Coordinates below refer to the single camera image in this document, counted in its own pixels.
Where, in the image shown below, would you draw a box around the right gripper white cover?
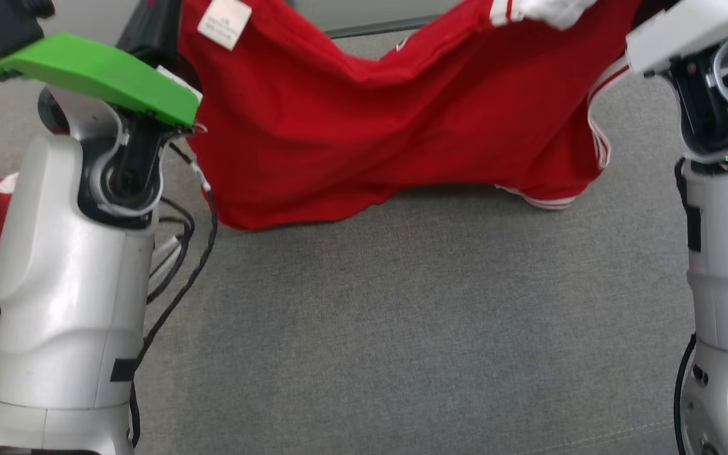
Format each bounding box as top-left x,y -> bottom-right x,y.
626,0 -> 728,73

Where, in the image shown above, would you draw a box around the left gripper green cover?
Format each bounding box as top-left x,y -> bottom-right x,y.
0,0 -> 203,127

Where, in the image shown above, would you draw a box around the red shirt white stripes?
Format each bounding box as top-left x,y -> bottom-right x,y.
178,0 -> 643,231

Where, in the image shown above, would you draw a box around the looped black left arm cable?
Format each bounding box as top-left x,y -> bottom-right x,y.
146,197 -> 196,304

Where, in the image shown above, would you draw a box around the long black left arm cable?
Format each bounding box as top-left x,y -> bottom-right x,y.
127,142 -> 219,446

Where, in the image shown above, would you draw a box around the dark partition bottom rail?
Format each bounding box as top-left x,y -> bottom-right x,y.
323,16 -> 466,40

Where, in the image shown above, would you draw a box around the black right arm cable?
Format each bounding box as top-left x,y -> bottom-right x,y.
674,334 -> 698,455

